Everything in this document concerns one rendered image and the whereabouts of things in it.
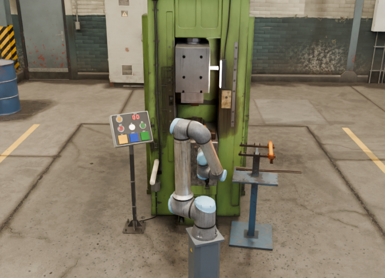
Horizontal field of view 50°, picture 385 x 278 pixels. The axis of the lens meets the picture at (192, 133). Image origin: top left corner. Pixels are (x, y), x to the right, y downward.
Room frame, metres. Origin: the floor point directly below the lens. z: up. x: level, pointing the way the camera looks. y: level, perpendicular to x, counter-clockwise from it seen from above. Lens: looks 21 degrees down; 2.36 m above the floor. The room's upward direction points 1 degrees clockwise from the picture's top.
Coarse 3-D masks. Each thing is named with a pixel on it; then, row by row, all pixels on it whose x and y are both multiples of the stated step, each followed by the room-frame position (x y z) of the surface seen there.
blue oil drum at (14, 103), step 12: (0, 60) 7.45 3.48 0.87; (12, 60) 7.39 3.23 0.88; (0, 72) 6.95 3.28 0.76; (12, 72) 7.13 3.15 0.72; (0, 84) 6.94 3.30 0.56; (12, 84) 7.09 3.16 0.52; (0, 96) 6.93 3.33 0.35; (12, 96) 7.06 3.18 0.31; (0, 108) 6.92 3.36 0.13; (12, 108) 7.03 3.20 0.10
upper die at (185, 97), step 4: (200, 92) 3.60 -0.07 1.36; (184, 96) 3.59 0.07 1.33; (188, 96) 3.59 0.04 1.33; (192, 96) 3.59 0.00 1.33; (196, 96) 3.59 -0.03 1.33; (200, 96) 3.59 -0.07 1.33; (184, 100) 3.59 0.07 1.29; (188, 100) 3.59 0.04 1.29; (192, 100) 3.59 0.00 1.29; (196, 100) 3.59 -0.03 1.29; (200, 100) 3.59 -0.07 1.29
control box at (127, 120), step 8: (136, 112) 3.52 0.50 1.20; (144, 112) 3.55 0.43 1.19; (112, 120) 3.41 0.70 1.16; (128, 120) 3.46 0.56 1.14; (136, 120) 3.48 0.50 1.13; (144, 120) 3.51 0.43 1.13; (112, 128) 3.38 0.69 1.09; (128, 128) 3.42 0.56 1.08; (136, 128) 3.45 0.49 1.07; (144, 128) 3.47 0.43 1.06; (112, 136) 3.40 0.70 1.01; (128, 136) 3.38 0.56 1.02; (120, 144) 3.32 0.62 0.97; (128, 144) 3.35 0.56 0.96
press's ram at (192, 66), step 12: (180, 48) 3.59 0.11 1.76; (192, 48) 3.59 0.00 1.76; (204, 48) 3.59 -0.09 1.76; (180, 60) 3.59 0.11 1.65; (192, 60) 3.59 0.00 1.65; (204, 60) 3.59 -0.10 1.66; (180, 72) 3.59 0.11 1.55; (192, 72) 3.59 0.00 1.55; (204, 72) 3.59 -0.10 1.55; (180, 84) 3.59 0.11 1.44; (192, 84) 3.59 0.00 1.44; (204, 84) 3.59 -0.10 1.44
